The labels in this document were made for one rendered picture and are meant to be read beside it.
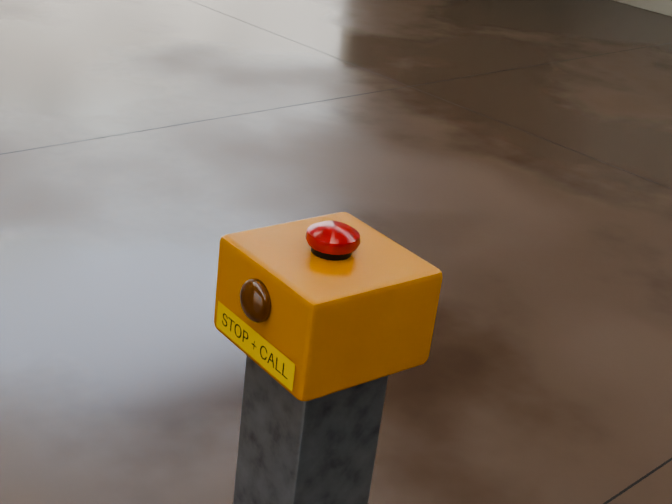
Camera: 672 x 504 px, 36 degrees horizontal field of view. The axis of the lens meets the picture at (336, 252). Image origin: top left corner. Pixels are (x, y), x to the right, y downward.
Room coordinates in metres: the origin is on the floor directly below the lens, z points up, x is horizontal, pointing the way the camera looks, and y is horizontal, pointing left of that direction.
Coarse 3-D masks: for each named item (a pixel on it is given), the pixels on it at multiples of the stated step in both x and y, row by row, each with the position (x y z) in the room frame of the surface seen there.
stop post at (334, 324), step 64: (256, 256) 0.66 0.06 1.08; (320, 256) 0.67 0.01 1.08; (384, 256) 0.69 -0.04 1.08; (320, 320) 0.61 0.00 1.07; (384, 320) 0.64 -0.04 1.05; (256, 384) 0.67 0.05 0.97; (320, 384) 0.61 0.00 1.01; (384, 384) 0.68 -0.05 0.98; (256, 448) 0.67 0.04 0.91; (320, 448) 0.64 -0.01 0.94
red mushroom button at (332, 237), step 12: (312, 228) 0.68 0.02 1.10; (324, 228) 0.68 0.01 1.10; (336, 228) 0.68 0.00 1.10; (348, 228) 0.69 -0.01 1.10; (312, 240) 0.67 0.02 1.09; (324, 240) 0.67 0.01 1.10; (336, 240) 0.67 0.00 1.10; (348, 240) 0.67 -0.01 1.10; (324, 252) 0.67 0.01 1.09; (336, 252) 0.67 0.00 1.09; (348, 252) 0.67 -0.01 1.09
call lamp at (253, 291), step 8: (248, 280) 0.65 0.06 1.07; (256, 280) 0.64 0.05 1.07; (248, 288) 0.64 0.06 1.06; (256, 288) 0.64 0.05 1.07; (264, 288) 0.64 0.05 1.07; (240, 296) 0.65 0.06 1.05; (248, 296) 0.64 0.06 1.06; (256, 296) 0.63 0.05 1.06; (264, 296) 0.63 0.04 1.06; (240, 304) 0.65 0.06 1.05; (248, 304) 0.64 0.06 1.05; (256, 304) 0.63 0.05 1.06; (264, 304) 0.63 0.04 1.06; (248, 312) 0.64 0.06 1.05; (256, 312) 0.63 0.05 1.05; (264, 312) 0.63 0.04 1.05; (256, 320) 0.63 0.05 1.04; (264, 320) 0.63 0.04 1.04
